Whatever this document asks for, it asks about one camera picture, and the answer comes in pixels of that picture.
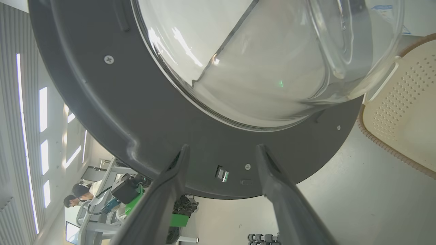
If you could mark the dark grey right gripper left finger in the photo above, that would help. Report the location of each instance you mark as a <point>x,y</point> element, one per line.
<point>153,211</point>

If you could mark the dark washing machine door with glass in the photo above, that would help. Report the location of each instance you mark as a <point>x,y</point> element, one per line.
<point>136,119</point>

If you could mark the person with dark hair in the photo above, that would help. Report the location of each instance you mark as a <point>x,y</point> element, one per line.
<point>81,190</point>
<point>71,201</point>

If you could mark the black dumbbell set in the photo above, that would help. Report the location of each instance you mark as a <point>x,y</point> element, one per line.
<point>264,239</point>

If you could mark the white front-load washing machine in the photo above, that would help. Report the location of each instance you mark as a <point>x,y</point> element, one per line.
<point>422,17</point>

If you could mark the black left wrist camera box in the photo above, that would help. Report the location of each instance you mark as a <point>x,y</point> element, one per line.
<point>124,190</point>

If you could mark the cream perforated laundry basket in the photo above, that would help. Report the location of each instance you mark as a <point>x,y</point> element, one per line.
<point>408,119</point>

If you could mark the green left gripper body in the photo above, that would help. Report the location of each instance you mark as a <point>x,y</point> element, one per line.
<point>134,202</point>

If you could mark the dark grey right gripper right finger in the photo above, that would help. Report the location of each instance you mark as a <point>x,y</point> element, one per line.
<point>289,211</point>

